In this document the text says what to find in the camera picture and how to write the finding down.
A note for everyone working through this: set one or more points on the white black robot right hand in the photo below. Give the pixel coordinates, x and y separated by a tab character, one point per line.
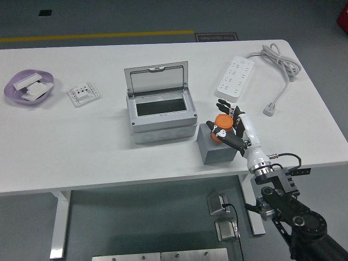
251	136

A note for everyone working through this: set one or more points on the orange cylinder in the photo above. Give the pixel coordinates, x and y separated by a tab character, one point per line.
224	121

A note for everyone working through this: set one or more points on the grey junction box clear lid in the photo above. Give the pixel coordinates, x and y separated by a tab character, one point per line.
160	123

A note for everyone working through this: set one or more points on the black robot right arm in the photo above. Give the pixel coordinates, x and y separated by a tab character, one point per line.
307	223

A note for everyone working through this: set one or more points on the grey cube with round hole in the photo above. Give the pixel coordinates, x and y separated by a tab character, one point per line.
214	155

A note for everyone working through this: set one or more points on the metal floor socket box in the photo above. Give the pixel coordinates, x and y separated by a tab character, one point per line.
225	231
216	204

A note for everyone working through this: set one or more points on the white table leg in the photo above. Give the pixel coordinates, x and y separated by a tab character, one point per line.
246	187
58	225

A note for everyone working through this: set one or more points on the white power strip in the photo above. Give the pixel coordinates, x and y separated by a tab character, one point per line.
235	79

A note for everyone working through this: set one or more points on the black table control panel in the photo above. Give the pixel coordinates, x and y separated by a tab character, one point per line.
304	171

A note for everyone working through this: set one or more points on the brown floor sign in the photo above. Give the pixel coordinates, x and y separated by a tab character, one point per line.
216	37

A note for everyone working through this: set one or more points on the metal plate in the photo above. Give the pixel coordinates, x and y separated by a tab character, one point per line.
193	255
125	257

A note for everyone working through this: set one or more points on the red object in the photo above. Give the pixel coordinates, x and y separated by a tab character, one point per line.
343	17

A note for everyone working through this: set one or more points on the white socket panel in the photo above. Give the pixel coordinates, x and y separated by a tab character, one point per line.
84	95

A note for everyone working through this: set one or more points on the white plastic part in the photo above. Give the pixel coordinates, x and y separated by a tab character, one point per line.
40	87
31	96

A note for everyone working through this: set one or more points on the long white plastic strip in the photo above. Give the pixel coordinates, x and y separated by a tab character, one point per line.
27	80

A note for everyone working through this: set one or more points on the purple tray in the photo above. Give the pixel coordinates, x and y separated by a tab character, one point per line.
9	91

